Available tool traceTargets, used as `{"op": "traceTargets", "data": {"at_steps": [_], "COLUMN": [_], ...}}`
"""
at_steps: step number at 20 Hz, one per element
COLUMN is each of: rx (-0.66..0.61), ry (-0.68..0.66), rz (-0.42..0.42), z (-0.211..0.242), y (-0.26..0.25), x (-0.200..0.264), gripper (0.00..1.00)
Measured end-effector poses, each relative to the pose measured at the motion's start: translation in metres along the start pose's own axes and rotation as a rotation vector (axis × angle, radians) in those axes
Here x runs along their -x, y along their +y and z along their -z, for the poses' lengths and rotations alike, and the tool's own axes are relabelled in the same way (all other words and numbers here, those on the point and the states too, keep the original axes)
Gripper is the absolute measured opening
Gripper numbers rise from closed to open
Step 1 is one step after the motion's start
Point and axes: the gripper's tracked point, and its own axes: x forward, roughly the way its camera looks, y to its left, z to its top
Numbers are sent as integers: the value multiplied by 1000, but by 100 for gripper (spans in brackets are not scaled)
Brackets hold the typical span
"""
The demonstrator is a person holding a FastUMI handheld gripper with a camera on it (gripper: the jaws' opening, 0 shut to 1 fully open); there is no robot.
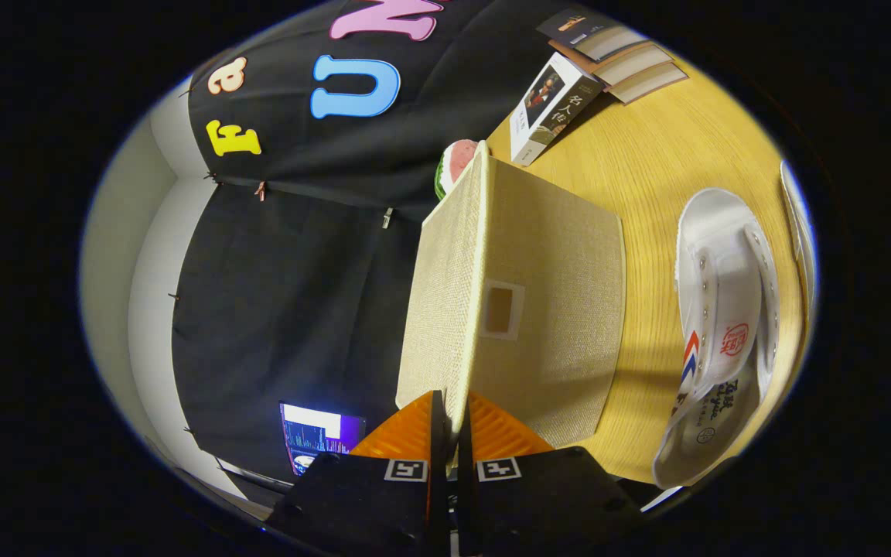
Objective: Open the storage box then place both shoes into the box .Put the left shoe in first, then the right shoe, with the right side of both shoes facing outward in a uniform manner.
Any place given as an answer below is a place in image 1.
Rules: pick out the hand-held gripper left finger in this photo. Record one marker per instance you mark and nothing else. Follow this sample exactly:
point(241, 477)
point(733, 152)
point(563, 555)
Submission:
point(438, 433)

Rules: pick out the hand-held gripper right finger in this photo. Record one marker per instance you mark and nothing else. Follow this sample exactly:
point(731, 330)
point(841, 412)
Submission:
point(463, 472)

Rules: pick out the beige fabric storage box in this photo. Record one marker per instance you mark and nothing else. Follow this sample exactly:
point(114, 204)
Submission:
point(561, 255)

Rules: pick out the white canvas shoe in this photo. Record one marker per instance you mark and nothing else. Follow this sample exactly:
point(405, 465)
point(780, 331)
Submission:
point(797, 224)
point(724, 263)

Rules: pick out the silver metal clip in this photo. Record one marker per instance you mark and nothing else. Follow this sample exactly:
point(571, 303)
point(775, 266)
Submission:
point(387, 218)

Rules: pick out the watermelon slice plush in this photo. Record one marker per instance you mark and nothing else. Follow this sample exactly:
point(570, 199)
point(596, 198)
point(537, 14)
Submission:
point(457, 166)

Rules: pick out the pink clip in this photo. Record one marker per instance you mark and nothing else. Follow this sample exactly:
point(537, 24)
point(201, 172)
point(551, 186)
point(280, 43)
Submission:
point(260, 189)

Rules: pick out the white portrait cover book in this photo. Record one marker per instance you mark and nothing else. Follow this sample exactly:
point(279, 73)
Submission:
point(558, 108)

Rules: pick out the thin brown book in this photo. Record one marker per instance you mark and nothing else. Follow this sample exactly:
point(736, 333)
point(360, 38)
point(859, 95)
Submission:
point(650, 83)

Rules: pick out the black hardcover book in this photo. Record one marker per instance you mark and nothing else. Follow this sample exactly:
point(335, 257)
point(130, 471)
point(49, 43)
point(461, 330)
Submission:
point(569, 27)

